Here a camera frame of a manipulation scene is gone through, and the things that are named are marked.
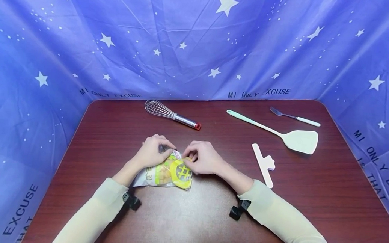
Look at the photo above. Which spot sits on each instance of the person's right hand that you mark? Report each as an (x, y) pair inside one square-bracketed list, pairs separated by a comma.
[(205, 159)]

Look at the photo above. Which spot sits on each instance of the person's left hand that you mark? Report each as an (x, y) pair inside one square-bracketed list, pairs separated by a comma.
[(150, 152)]

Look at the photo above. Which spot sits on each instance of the person's right fingers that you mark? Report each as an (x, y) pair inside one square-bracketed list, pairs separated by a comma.
[(191, 151)]

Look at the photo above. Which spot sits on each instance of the person's left thumb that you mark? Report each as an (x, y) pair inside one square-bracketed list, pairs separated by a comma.
[(166, 154)]

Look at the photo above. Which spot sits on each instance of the person's left fingers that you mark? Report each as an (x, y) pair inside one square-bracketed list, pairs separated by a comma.
[(164, 141)]

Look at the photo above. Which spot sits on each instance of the yellow snack bag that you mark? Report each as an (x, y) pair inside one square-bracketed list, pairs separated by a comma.
[(169, 172)]

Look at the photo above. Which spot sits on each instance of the person's right forearm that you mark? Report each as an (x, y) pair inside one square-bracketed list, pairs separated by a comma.
[(276, 214)]

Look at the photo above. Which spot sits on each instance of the person's left forearm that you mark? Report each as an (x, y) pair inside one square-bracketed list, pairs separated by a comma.
[(100, 209)]

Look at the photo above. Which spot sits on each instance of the metal whisk red tip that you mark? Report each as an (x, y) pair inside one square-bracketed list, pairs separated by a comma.
[(171, 114)]

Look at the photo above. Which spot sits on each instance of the black wrist band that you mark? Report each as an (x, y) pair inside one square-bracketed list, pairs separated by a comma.
[(239, 209), (131, 200)]

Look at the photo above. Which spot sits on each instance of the white bag clip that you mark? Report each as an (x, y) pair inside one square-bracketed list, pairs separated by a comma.
[(263, 164)]

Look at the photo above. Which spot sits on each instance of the pale green spatula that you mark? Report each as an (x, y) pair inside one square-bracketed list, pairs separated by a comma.
[(295, 138)]

